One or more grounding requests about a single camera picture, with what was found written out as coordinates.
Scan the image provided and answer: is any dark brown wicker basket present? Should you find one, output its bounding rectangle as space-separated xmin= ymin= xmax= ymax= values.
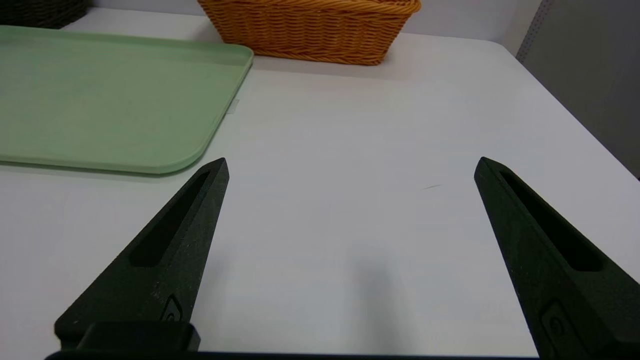
xmin=0 ymin=0 xmax=94 ymax=30

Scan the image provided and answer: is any light green plastic tray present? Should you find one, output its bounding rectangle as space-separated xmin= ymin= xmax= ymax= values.
xmin=0 ymin=25 xmax=255 ymax=176

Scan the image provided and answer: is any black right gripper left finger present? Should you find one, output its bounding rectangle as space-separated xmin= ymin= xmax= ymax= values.
xmin=54 ymin=157 xmax=230 ymax=346

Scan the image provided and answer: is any orange wicker basket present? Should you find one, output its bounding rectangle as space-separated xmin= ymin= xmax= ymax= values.
xmin=197 ymin=0 xmax=422 ymax=66

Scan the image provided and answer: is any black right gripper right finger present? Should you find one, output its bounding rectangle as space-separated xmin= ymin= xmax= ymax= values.
xmin=474 ymin=156 xmax=640 ymax=360

